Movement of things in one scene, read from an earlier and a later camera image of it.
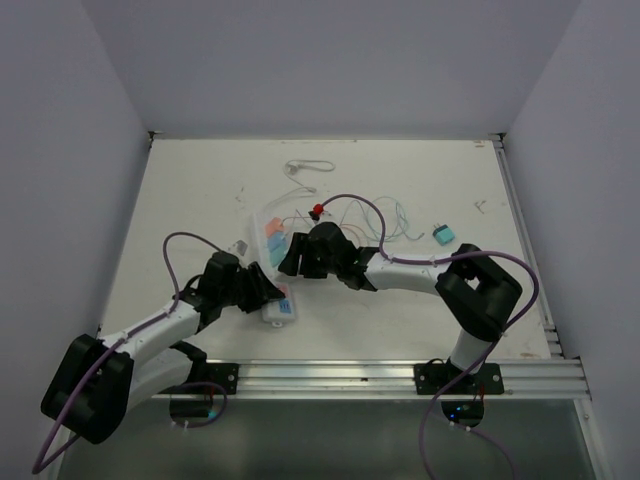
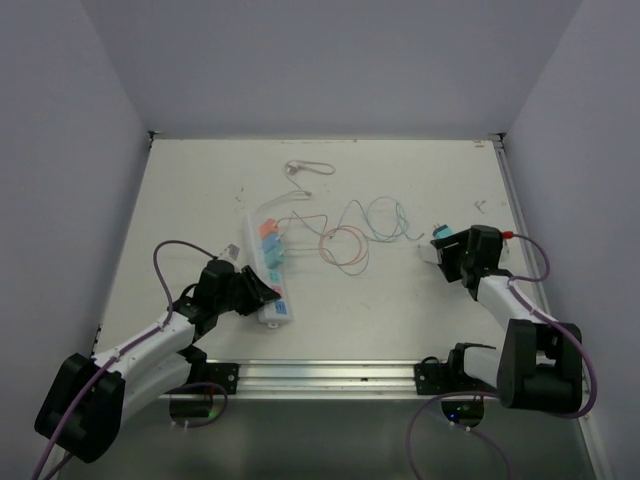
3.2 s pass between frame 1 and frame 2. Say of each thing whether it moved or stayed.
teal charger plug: stayed
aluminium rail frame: stayed
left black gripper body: stayed
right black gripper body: moved
